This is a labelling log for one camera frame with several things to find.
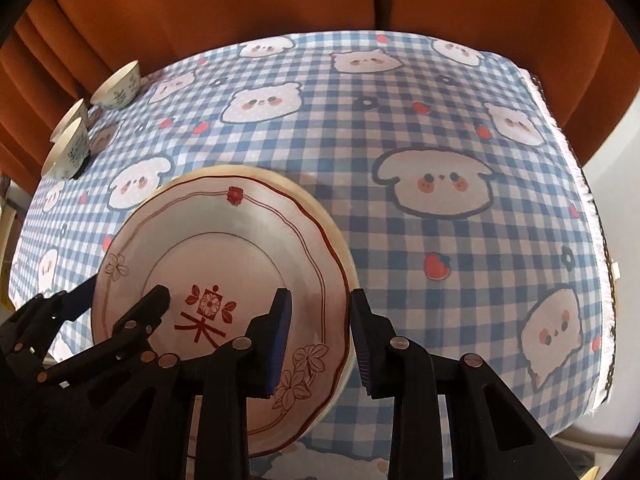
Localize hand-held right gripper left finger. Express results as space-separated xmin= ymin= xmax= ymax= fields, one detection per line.
xmin=85 ymin=287 xmax=293 ymax=480

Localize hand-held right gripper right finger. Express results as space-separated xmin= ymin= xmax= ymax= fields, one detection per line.
xmin=350 ymin=287 xmax=556 ymax=480

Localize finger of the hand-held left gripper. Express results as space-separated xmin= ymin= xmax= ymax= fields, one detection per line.
xmin=37 ymin=285 xmax=172 ymax=386
xmin=0 ymin=275 xmax=96 ymax=361

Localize small red patterned plate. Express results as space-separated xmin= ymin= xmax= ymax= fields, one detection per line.
xmin=91 ymin=176 xmax=351 ymax=458

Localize blue floral ceramic bowl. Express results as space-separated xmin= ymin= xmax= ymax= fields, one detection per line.
xmin=41 ymin=117 xmax=91 ymax=181
xmin=90 ymin=60 xmax=141 ymax=110
xmin=50 ymin=98 xmax=90 ymax=143

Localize medium yellow floral plate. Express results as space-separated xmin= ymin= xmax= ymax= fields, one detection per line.
xmin=165 ymin=164 xmax=358 ymax=448

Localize blue checkered printed tablecloth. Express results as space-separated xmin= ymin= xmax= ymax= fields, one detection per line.
xmin=7 ymin=30 xmax=618 ymax=480

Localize orange curtain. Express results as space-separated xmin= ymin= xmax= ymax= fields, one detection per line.
xmin=0 ymin=0 xmax=636 ymax=201

